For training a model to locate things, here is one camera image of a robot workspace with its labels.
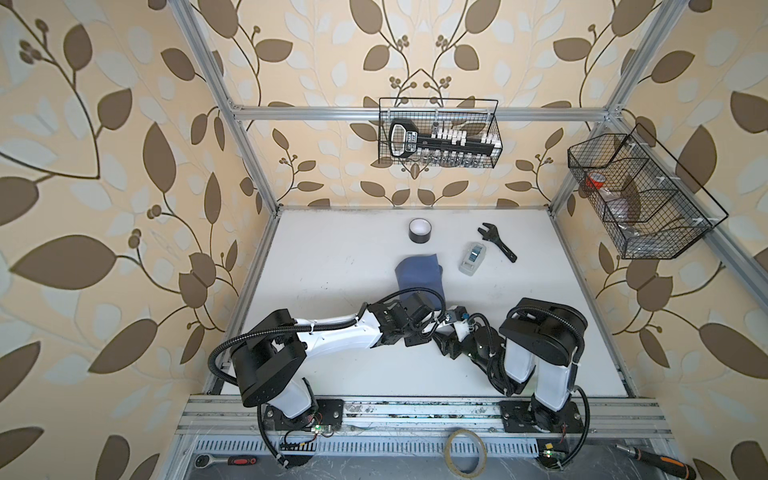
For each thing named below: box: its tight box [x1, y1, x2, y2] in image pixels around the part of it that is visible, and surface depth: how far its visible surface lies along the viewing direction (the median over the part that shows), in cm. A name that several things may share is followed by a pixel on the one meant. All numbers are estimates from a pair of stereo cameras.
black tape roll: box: [408, 217, 433, 244], surface depth 114 cm
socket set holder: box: [389, 118, 502, 168], surface depth 86 cm
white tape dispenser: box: [459, 242, 486, 276], surface depth 104 cm
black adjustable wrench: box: [477, 222, 518, 263], surface depth 114 cm
